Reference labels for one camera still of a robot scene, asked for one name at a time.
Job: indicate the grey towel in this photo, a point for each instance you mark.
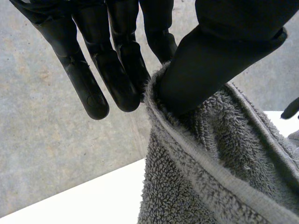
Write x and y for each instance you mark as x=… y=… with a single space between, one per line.
x=198 y=163

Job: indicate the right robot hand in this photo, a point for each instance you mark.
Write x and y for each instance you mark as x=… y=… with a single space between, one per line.
x=290 y=109

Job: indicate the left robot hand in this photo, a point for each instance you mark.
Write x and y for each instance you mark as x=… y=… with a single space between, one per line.
x=205 y=70

